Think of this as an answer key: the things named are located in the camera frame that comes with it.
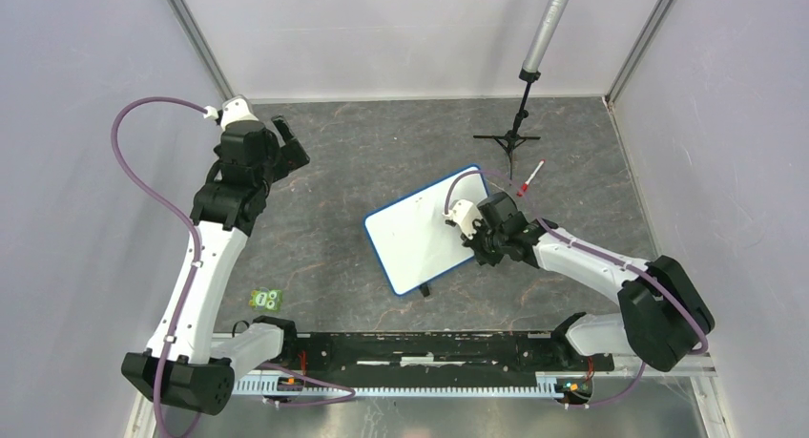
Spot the red whiteboard marker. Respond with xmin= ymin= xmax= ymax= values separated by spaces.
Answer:
xmin=517 ymin=159 xmax=546 ymax=198

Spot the blue framed whiteboard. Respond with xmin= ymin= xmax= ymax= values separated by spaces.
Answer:
xmin=363 ymin=164 xmax=489 ymax=296

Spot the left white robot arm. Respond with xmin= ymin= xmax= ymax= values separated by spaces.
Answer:
xmin=121 ymin=115 xmax=309 ymax=415

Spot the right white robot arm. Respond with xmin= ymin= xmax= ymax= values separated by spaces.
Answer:
xmin=445 ymin=192 xmax=716 ymax=372

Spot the black tripod stand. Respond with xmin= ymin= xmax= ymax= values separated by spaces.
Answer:
xmin=472 ymin=70 xmax=541 ymax=178

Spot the green toy eraser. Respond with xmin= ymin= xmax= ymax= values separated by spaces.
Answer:
xmin=248 ymin=288 xmax=282 ymax=312

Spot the grey pole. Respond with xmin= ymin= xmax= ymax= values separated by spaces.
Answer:
xmin=519 ymin=0 xmax=570 ymax=81

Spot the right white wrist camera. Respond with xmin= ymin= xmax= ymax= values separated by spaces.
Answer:
xmin=444 ymin=199 xmax=483 ymax=240

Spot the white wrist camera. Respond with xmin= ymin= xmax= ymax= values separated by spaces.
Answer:
xmin=444 ymin=199 xmax=483 ymax=240
xmin=203 ymin=95 xmax=259 ymax=131

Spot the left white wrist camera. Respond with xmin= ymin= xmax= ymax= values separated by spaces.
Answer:
xmin=203 ymin=95 xmax=259 ymax=131

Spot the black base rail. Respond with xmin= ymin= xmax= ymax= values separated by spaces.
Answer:
xmin=273 ymin=331 xmax=614 ymax=388

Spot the slotted cable duct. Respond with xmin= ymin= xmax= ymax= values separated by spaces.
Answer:
xmin=233 ymin=372 xmax=572 ymax=400

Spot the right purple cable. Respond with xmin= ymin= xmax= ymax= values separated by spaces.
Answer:
xmin=442 ymin=169 xmax=711 ymax=411

